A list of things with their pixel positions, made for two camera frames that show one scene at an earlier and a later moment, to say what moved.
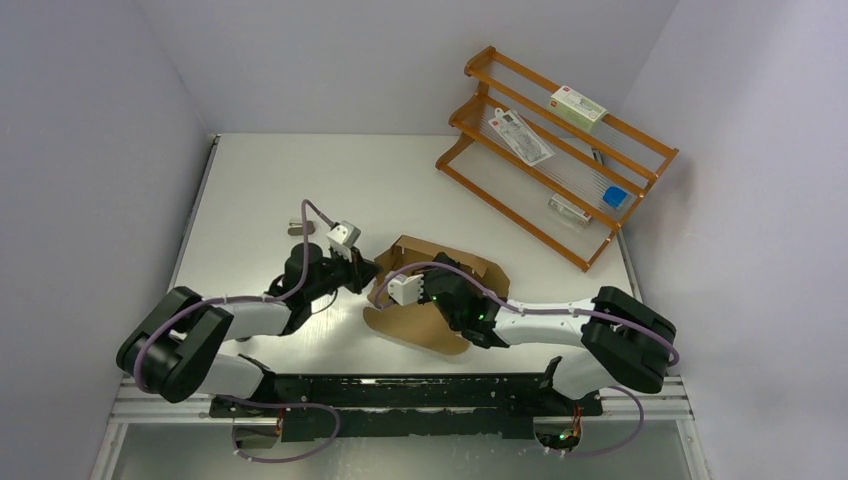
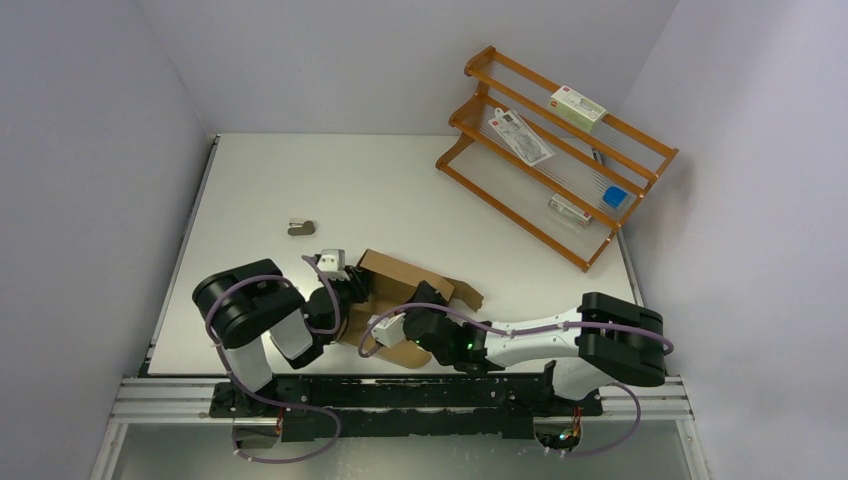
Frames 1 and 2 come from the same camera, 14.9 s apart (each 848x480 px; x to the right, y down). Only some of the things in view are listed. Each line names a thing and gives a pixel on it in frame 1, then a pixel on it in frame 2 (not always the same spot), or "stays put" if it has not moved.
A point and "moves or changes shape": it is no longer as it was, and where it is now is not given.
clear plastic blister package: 520,137 stays put
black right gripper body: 454,324 → 444,359
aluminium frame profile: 665,401 stays put
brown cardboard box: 418,323 moves or changes shape
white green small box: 576,108 stays put
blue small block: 613,196 stays put
